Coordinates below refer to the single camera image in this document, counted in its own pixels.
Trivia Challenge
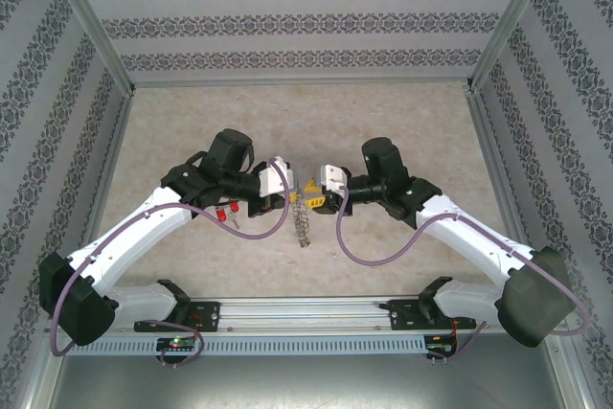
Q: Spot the aluminium mounting rail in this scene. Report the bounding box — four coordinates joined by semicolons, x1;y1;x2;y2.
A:
107;297;561;333

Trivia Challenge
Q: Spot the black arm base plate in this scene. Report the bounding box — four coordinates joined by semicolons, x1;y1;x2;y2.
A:
133;301;221;333
385;298;483;332

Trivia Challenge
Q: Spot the small circuit board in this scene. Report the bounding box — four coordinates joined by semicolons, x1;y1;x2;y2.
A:
424;334;459;358
156;336;200;355

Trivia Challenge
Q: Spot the aluminium frame post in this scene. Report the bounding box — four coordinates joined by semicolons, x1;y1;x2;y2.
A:
37;0;138;94
465;0;561;93

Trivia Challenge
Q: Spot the aluminium back beam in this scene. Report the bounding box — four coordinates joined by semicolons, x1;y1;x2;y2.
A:
127;74;475;90

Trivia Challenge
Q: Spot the metal keyring with wire loops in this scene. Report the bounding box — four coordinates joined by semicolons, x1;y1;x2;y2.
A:
288;177;313;248

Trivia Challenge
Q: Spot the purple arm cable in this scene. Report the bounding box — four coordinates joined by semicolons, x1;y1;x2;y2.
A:
334;183;591;365
50;156;294;368

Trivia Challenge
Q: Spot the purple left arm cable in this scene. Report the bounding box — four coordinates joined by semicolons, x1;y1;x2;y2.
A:
50;156;294;368

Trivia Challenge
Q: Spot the aluminium side rail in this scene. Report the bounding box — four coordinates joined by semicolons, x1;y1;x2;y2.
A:
466;87;533;250
75;90;138;257

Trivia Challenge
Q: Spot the white slotted cable duct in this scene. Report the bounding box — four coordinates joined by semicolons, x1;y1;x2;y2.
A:
90;335;427;356

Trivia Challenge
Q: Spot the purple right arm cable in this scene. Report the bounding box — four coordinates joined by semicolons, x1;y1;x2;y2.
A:
334;183;591;365

